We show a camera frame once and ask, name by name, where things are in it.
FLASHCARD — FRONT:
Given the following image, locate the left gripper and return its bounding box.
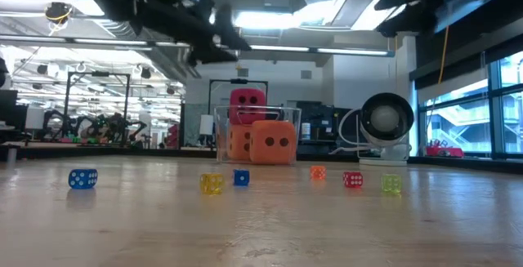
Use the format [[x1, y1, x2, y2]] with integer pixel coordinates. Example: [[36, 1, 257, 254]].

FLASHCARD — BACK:
[[141, 0, 253, 65]]

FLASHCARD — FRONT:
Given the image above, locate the large pink foam die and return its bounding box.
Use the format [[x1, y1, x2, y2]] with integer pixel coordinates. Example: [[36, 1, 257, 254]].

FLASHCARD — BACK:
[[228, 87, 267, 126]]

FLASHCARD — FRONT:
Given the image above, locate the large orange foam die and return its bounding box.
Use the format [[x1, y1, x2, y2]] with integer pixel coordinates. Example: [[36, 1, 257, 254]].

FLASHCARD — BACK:
[[248, 119, 297, 166], [226, 124, 253, 162]]

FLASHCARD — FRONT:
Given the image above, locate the small blue die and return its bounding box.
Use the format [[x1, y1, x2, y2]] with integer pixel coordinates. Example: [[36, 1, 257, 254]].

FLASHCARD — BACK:
[[68, 168, 99, 190], [232, 169, 251, 187]]

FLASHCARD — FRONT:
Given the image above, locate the long ceiling light strip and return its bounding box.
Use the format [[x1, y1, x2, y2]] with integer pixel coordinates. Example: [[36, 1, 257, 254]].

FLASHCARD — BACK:
[[0, 33, 396, 58]]

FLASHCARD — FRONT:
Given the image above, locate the white sign board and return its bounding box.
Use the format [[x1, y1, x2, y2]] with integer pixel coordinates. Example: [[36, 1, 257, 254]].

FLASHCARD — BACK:
[[199, 114, 214, 136]]

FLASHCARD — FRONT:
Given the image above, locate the clear plastic container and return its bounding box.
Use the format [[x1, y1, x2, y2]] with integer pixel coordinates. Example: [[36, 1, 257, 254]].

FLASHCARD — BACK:
[[213, 105, 302, 166]]

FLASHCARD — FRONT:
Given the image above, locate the white and black fan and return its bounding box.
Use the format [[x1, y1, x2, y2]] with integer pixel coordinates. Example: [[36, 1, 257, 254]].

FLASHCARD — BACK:
[[358, 92, 415, 167]]

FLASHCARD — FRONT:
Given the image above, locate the dark equipment cabinet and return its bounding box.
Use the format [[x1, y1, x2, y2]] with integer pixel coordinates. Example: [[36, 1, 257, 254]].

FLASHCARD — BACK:
[[296, 101, 363, 154]]

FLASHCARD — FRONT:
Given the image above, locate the small yellow translucent die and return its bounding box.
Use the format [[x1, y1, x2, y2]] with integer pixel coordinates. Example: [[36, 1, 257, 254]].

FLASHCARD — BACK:
[[199, 172, 226, 196]]

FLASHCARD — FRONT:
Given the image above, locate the red object behind window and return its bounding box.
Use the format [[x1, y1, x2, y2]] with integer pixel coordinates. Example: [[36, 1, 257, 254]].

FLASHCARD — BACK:
[[424, 145, 465, 158]]

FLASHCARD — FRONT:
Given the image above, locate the black round ceiling device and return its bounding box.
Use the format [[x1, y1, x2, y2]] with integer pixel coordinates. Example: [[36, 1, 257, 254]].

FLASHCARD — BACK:
[[43, 1, 74, 26]]

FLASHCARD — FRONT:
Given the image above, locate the small yellow-green translucent die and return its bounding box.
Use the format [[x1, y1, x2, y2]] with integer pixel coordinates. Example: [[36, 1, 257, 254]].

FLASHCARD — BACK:
[[381, 173, 403, 195]]

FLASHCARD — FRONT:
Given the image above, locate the small red translucent die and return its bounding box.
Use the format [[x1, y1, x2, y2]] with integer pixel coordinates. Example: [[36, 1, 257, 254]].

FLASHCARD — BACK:
[[342, 171, 364, 189]]

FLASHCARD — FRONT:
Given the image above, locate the white monitor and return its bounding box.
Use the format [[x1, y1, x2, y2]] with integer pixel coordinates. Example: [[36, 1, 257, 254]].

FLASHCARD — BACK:
[[24, 107, 46, 131]]

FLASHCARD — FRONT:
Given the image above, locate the black monitor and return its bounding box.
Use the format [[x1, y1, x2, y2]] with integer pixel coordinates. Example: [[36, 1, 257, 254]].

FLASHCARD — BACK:
[[0, 89, 20, 137]]

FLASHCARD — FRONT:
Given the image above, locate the yellow hanging cable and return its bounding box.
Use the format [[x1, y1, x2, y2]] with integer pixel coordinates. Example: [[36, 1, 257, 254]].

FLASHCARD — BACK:
[[437, 24, 450, 85]]

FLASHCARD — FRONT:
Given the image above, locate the white fan cable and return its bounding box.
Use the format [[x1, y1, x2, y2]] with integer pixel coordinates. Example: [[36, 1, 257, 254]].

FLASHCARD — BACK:
[[329, 107, 363, 156]]

